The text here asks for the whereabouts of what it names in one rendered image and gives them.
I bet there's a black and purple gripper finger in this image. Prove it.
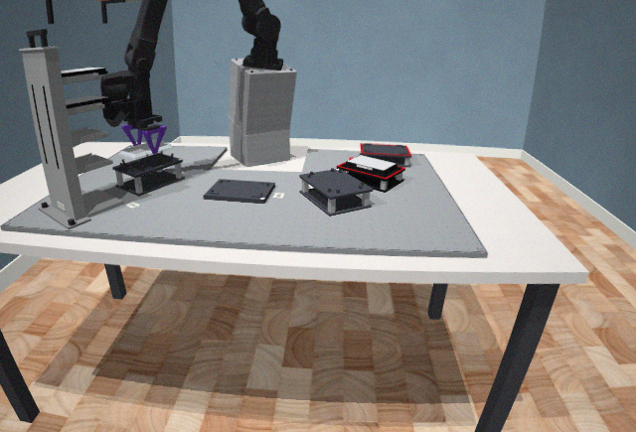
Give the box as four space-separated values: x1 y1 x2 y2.
142 125 167 154
121 124 143 146

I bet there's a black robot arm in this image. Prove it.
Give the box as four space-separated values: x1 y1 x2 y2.
100 0 283 127

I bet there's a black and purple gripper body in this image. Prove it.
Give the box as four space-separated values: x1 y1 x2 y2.
123 96 162 131

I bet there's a grey slotted shelf rack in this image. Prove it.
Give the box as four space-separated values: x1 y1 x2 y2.
22 48 124 220

